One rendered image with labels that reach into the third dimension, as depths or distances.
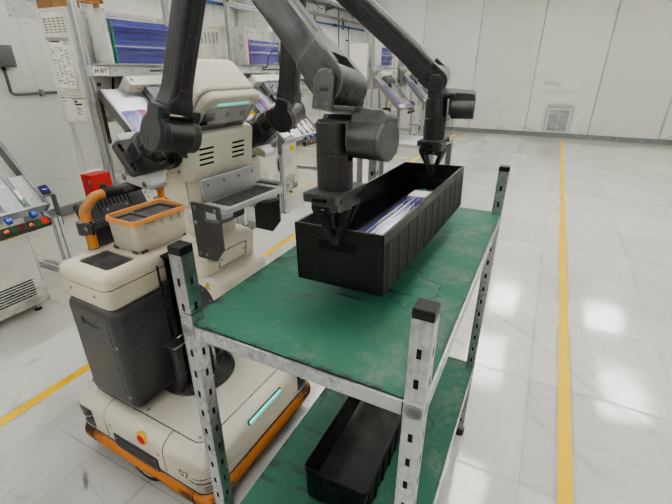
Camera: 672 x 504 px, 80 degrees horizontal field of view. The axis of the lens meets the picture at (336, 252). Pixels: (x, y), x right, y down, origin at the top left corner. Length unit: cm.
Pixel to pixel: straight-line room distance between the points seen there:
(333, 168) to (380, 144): 9
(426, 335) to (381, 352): 17
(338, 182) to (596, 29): 948
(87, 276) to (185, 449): 61
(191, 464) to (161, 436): 15
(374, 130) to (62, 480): 171
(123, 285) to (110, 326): 14
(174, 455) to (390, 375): 101
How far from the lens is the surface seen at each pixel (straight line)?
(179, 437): 152
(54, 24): 358
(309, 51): 66
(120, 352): 149
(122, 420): 168
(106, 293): 138
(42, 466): 205
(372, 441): 132
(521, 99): 1001
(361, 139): 59
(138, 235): 144
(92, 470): 194
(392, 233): 68
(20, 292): 300
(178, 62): 93
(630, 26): 1004
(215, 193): 116
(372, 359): 66
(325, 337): 70
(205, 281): 125
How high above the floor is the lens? 137
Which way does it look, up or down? 25 degrees down
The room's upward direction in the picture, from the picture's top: straight up
